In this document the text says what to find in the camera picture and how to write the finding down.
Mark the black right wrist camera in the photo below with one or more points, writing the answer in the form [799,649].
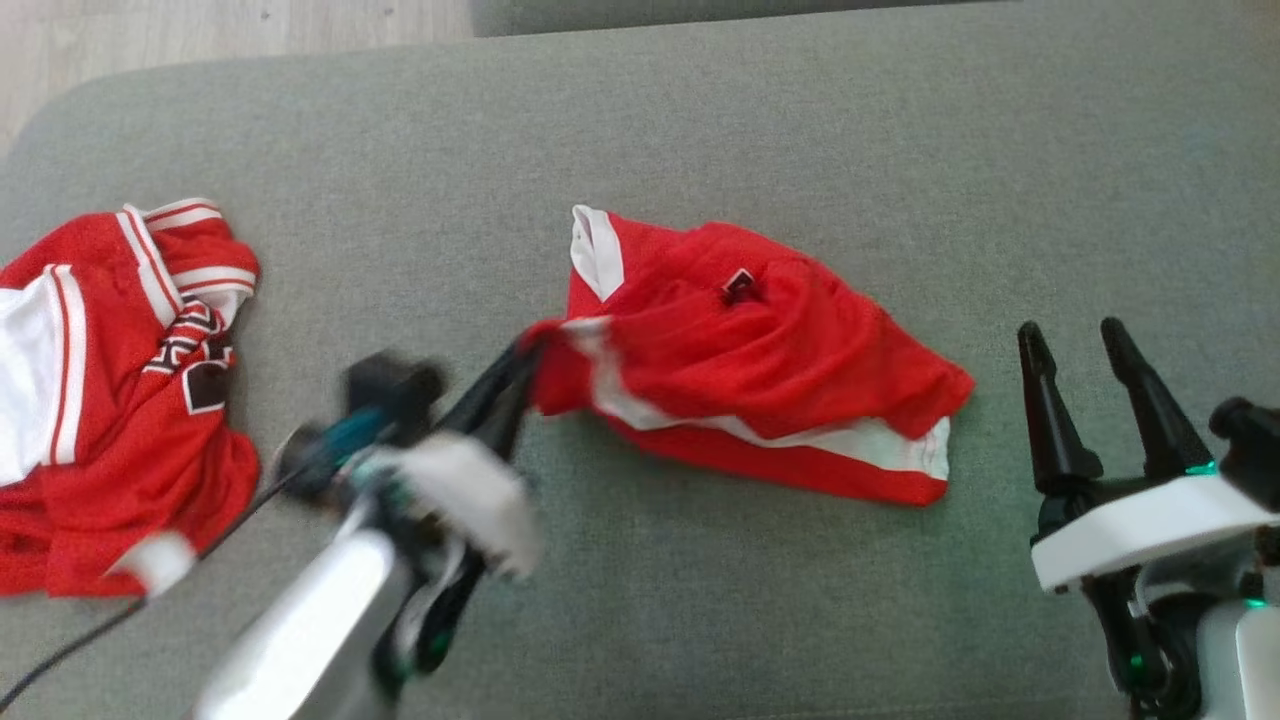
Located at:
[1250,450]

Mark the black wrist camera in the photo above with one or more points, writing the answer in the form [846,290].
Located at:
[1250,450]
[385,395]

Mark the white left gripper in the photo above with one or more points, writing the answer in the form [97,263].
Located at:
[470,500]

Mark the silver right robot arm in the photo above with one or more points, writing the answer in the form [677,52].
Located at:
[1240,660]

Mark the grey-green sofa chaise cushion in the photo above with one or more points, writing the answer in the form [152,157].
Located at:
[700,120]

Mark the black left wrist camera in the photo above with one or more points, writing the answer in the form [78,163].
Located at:
[385,395]

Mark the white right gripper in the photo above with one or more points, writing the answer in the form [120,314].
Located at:
[1150,530]

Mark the red mesh basketball shorts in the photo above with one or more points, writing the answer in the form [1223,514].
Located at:
[760,370]

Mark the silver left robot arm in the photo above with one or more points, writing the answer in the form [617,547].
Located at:
[300,630]

